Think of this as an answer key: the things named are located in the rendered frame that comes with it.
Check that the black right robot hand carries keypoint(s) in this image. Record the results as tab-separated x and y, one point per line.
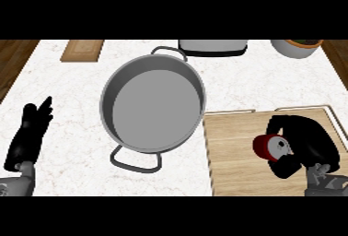
312	138

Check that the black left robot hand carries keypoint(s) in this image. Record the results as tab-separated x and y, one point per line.
26	138

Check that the red can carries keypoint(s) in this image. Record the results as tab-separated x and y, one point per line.
268	147

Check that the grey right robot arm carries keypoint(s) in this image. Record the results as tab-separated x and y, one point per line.
323	181

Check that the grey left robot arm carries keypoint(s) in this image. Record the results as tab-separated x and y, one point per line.
20	181

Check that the pale wooden tray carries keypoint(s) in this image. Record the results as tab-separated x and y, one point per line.
238	159

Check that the grey metal pot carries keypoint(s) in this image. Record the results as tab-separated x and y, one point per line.
151	104

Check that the white plant pot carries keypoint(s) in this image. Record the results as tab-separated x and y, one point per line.
296	47

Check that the small brown wooden board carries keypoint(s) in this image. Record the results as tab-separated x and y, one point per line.
82	50

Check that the white and black appliance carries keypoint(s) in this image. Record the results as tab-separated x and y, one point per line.
210	47

